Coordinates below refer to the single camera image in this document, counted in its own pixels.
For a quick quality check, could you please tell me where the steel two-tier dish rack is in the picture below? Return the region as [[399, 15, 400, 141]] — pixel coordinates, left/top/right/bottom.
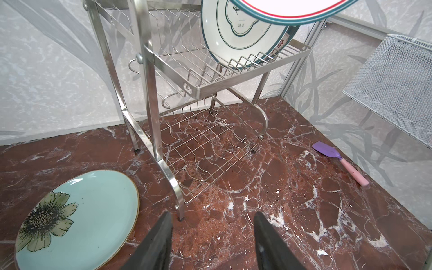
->
[[83, 1, 311, 219]]

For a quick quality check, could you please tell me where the white plate dark green rim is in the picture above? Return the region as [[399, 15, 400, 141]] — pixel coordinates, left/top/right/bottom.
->
[[271, 25, 300, 58]]

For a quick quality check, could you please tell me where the orange sunburst plate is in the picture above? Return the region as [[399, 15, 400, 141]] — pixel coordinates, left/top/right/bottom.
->
[[232, 0, 357, 25]]

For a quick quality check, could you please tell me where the pale green flower plate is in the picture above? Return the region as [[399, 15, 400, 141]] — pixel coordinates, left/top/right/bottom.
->
[[15, 170, 140, 270]]

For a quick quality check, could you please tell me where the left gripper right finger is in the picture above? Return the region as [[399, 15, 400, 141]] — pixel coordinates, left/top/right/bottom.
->
[[254, 211, 306, 270]]

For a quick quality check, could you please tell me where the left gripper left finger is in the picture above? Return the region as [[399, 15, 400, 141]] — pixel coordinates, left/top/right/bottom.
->
[[121, 211, 173, 270]]

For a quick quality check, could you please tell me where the purple pink spatula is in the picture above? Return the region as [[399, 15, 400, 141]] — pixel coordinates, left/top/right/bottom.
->
[[312, 141, 370, 187]]

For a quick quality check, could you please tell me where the white plate thin teal rim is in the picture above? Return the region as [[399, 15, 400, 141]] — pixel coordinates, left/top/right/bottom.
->
[[201, 0, 288, 69]]

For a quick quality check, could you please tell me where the white wire mesh basket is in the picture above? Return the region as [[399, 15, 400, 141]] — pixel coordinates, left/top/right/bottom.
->
[[343, 34, 432, 147]]

